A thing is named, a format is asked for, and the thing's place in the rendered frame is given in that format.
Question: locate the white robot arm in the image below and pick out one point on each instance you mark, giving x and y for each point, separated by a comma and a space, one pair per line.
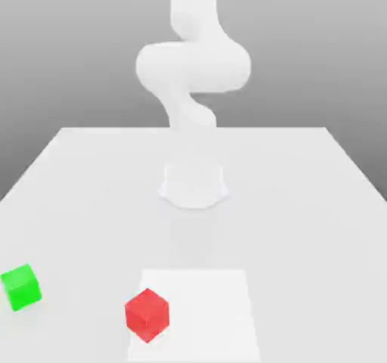
193, 66

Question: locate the small green cube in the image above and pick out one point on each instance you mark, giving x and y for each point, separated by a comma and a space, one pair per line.
21, 287

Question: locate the small red cube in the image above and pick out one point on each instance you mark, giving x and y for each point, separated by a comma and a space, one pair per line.
147, 315

